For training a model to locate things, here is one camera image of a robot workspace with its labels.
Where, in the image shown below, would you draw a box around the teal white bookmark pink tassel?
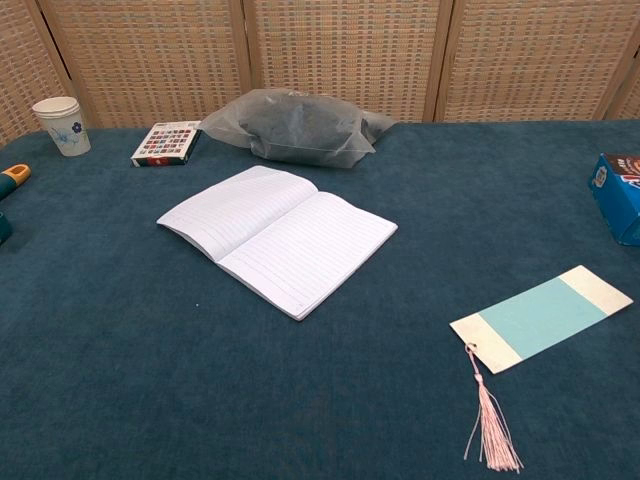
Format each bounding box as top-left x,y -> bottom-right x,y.
448,264 -> 635,474

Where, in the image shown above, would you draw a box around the blue chocolate cookie box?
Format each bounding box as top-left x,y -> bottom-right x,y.
587,152 -> 640,247

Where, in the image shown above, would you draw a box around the woven wooden folding screen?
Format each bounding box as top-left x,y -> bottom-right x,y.
0,0 -> 640,149

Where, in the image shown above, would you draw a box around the small box with picture grid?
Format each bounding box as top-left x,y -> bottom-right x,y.
130,122 -> 202,169

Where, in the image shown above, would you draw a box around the teal lint roller orange tip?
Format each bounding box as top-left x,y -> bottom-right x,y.
0,163 -> 32,246

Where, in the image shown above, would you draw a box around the clear plastic bag dark contents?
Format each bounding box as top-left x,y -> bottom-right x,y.
198,88 -> 397,169

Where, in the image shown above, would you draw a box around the open white lined notebook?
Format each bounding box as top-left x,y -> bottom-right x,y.
156,165 -> 399,322

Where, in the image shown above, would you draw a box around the teal felt table cover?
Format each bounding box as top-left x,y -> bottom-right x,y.
0,119 -> 640,480

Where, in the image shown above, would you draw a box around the white paper cup blue flower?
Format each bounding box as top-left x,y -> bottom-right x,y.
32,96 -> 93,158

